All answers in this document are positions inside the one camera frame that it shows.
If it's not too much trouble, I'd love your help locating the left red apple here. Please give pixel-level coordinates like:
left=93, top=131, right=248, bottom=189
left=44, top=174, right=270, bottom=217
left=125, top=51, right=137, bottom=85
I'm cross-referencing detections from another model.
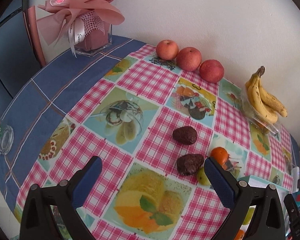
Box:
left=156, top=40, right=179, bottom=61

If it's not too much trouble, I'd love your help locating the clear plastic fruit container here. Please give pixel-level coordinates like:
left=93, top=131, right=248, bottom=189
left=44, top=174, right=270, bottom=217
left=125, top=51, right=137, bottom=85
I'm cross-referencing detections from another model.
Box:
left=240, top=88, right=283, bottom=135

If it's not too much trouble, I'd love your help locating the green pear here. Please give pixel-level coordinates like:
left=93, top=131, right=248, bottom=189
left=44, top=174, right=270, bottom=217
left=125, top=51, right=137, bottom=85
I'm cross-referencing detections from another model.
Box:
left=197, top=166, right=211, bottom=186
left=242, top=206, right=255, bottom=225

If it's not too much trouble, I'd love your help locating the pink chair back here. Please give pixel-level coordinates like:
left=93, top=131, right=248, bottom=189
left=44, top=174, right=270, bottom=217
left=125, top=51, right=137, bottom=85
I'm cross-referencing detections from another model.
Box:
left=23, top=6, right=46, bottom=68

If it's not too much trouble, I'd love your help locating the green pear on table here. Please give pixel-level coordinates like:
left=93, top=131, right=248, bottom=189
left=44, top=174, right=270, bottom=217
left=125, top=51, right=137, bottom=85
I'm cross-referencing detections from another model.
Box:
left=197, top=166, right=211, bottom=186

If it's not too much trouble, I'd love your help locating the white power strip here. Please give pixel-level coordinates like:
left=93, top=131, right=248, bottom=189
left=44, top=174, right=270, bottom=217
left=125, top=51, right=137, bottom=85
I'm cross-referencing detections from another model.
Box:
left=292, top=166, right=300, bottom=189

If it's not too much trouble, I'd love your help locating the white tray teal rim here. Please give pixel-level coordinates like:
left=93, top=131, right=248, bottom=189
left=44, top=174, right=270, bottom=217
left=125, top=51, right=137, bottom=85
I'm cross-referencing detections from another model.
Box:
left=236, top=175, right=291, bottom=240

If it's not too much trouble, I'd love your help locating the red apple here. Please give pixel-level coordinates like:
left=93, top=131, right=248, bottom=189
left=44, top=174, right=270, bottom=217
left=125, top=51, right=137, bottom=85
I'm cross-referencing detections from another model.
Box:
left=176, top=47, right=202, bottom=72
left=156, top=40, right=179, bottom=61
left=199, top=59, right=224, bottom=83

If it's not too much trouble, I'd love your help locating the blue plaid tablecloth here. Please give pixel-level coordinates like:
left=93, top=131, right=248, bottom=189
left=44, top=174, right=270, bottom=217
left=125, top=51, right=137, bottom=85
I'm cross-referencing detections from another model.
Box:
left=0, top=36, right=145, bottom=211

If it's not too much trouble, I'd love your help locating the middle red apple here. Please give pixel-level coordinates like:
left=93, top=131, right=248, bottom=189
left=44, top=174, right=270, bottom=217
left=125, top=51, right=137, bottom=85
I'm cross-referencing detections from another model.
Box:
left=176, top=47, right=202, bottom=72

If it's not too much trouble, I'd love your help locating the orange mandarin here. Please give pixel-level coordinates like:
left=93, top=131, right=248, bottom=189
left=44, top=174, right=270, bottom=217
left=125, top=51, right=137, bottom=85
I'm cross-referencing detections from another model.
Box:
left=210, top=147, right=229, bottom=170
left=234, top=229, right=245, bottom=240

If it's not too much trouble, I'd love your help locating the right red apple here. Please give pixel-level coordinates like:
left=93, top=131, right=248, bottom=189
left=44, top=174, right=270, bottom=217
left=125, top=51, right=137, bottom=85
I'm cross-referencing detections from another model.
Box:
left=199, top=59, right=224, bottom=83

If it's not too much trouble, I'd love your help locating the pink flower bouquet box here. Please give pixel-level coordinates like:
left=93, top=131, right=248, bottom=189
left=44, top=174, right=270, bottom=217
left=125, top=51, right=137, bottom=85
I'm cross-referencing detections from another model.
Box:
left=37, top=0, right=125, bottom=55

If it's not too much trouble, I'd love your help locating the dark avocado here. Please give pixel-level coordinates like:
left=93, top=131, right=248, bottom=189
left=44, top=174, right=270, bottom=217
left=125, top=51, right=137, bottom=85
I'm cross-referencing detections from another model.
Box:
left=177, top=154, right=204, bottom=176
left=172, top=126, right=198, bottom=145

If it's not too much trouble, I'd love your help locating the pink checkered fruit tablecloth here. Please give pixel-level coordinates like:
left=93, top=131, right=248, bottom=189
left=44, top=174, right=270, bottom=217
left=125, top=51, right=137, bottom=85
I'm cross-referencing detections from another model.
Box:
left=14, top=45, right=293, bottom=239

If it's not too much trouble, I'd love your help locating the yellow banana bunch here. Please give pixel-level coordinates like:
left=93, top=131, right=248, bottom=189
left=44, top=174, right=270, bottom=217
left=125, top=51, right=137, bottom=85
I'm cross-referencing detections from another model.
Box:
left=245, top=66, right=288, bottom=124

